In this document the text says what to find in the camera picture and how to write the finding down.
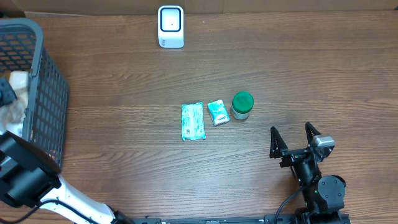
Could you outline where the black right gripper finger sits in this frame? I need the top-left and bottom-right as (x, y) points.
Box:
(269, 126), (288, 159)
(305, 122), (321, 144)

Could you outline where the small teal tissue pack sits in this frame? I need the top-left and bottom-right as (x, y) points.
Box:
(207, 100), (230, 126)

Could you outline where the long teal wipes pack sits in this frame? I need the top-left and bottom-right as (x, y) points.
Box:
(181, 102), (206, 141)

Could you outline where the brown snack pouch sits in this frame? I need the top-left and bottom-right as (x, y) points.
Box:
(1, 70), (29, 137)

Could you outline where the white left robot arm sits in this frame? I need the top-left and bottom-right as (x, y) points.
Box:
(1, 71), (132, 223)

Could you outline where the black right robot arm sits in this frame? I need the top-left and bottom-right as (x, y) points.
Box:
(264, 122), (351, 224)

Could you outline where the white barcode scanner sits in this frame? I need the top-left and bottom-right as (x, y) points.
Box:
(157, 5), (185, 49)

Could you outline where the grey plastic basket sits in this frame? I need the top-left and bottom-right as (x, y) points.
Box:
(1, 18), (70, 166)

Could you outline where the green lid jar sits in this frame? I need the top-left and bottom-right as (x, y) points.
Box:
(231, 91), (254, 120)

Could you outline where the black cable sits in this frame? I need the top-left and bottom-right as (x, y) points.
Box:
(274, 185), (304, 224)

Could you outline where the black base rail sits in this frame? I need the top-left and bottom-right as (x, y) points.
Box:
(131, 214), (301, 224)

